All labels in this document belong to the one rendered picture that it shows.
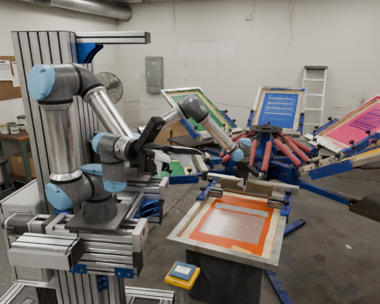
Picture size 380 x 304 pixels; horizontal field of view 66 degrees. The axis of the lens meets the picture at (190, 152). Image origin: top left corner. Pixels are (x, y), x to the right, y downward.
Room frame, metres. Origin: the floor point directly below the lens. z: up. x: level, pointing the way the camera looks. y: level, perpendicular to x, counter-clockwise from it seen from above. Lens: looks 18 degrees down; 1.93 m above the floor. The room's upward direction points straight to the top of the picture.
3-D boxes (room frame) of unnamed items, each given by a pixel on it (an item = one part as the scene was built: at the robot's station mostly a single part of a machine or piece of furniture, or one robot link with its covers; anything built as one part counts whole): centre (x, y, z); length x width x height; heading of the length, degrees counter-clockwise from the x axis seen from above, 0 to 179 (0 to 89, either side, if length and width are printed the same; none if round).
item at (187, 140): (3.14, -0.28, 0.91); 1.34 x 0.40 x 0.08; 38
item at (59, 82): (1.05, 0.47, 1.63); 0.15 x 0.12 x 0.55; 147
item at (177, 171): (2.48, 0.21, 1.05); 1.08 x 0.61 x 0.23; 98
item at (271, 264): (1.63, -0.29, 0.97); 0.79 x 0.58 x 0.04; 158
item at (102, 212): (1.17, 0.40, 1.31); 0.15 x 0.15 x 0.10
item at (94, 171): (1.16, 0.40, 1.42); 0.13 x 0.12 x 0.14; 147
